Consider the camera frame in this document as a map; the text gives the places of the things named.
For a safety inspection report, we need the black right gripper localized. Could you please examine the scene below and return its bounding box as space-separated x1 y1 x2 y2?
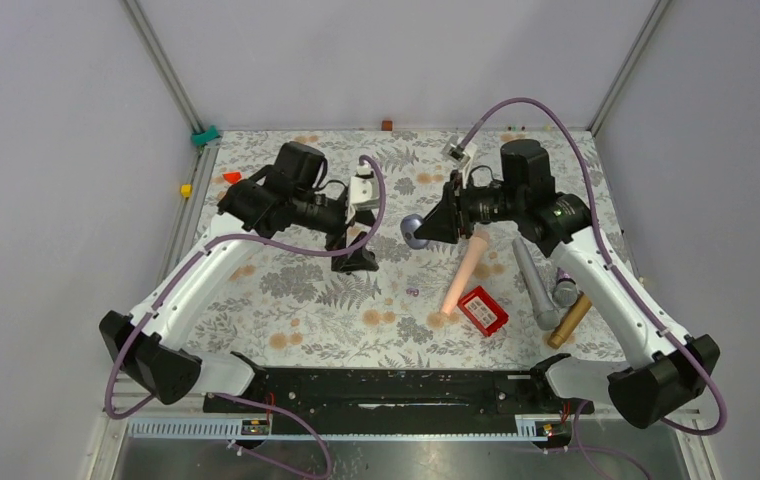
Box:
415 170 525 244

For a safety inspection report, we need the lavender earbud charging case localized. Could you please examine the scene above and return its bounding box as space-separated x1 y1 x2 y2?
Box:
400 214 430 250

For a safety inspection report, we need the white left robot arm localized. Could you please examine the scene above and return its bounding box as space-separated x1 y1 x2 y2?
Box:
99 141 386 411

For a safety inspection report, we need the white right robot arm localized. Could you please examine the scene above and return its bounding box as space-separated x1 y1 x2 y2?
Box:
408 139 720 429

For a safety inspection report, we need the pink cylindrical tube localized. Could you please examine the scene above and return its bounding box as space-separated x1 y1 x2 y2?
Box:
439 229 490 316

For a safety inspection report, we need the red plastic bin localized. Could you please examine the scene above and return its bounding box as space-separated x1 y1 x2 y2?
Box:
457 286 509 337

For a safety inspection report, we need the floral patterned mat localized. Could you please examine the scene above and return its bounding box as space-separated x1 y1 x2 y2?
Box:
159 129 667 371

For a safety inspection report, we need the purple glitter microphone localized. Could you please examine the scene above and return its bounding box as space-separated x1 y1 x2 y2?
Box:
552 268 580 308

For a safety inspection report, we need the grey microphone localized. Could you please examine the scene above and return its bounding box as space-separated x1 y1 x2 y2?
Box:
512 237 561 331

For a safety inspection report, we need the red wedge block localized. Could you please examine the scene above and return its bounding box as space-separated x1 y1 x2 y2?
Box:
222 171 242 185

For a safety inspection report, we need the gold microphone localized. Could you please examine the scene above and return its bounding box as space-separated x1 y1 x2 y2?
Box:
546 293 592 349

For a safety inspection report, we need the teal curved block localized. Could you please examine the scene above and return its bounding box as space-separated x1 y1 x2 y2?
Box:
191 125 220 148

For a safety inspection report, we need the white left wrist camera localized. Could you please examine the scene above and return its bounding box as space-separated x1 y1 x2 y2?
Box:
347 174 380 213

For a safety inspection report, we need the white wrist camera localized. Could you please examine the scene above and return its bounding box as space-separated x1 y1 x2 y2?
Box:
441 135 477 168
347 174 380 213

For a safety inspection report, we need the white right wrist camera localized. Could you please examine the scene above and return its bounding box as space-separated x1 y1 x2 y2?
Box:
441 135 477 168

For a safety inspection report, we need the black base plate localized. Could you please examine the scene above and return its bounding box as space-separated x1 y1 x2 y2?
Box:
202 367 593 437

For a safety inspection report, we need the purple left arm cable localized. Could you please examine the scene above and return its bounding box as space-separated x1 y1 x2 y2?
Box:
102 154 388 480

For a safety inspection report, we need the aluminium frame rail left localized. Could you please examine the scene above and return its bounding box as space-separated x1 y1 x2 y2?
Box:
121 0 222 356

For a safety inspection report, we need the aluminium frame rail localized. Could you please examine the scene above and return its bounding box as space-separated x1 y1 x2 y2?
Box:
587 0 673 137
121 0 222 356

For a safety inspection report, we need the white slotted cable duct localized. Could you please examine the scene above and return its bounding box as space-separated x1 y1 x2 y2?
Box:
127 415 571 442

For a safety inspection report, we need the aluminium frame rail right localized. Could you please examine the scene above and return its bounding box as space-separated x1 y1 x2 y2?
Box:
587 0 673 137

